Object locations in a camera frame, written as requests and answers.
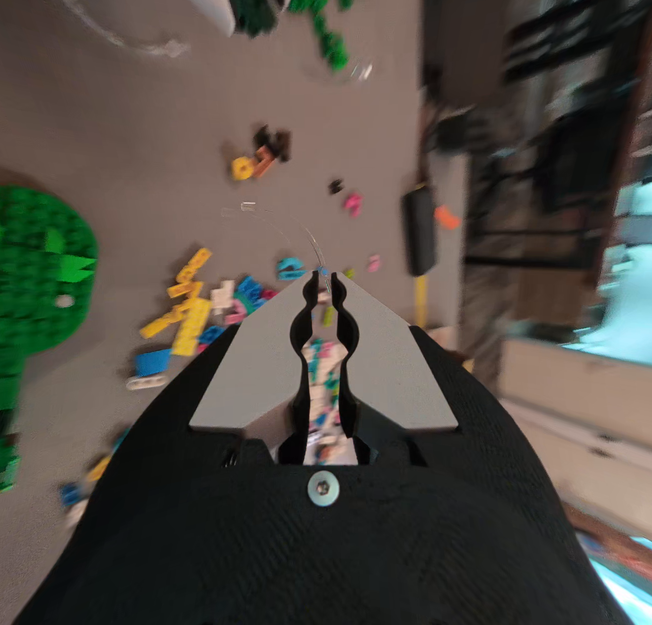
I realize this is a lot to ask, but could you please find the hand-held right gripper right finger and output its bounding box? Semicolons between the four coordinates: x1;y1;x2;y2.
330;271;459;453

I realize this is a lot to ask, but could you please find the group of green bricks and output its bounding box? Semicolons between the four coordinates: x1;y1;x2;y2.
288;0;378;73

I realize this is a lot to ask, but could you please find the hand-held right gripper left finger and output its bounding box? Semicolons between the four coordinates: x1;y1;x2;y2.
188;270;320;455

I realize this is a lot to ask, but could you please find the green brick plant model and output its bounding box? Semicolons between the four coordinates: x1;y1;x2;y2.
0;186;98;493

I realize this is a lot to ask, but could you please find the clear curved plastic rod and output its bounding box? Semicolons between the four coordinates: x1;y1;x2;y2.
221;201;332;295

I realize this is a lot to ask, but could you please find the dark green brick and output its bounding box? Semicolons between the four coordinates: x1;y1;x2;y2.
229;0;283;38

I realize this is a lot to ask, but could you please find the black rectangular case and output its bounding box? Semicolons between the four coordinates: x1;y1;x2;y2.
401;184;439;278

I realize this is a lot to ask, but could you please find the pile of colourful toy bricks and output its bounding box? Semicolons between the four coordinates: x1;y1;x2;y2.
58;248;383;529

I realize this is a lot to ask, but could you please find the grey desk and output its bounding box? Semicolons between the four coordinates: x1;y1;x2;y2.
0;0;472;625

